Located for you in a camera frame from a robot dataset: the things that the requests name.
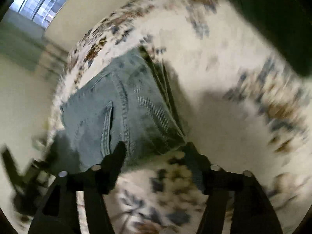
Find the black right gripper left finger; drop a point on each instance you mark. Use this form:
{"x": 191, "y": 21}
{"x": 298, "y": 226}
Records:
{"x": 58, "y": 212}

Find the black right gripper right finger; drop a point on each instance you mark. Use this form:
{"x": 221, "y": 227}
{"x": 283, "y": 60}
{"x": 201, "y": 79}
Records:
{"x": 253, "y": 212}

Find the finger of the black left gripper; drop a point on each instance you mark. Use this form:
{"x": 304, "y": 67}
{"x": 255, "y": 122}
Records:
{"x": 30, "y": 187}

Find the blue denim shorts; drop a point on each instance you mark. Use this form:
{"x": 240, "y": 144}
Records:
{"x": 129, "y": 101}

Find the floral bed quilt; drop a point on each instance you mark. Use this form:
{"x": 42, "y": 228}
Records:
{"x": 238, "y": 100}

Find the left green curtain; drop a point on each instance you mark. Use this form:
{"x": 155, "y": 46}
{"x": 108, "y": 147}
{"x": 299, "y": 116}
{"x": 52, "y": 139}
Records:
{"x": 23, "y": 41}

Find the dark green blanket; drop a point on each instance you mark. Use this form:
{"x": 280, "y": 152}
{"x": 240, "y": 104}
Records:
{"x": 286, "y": 24}

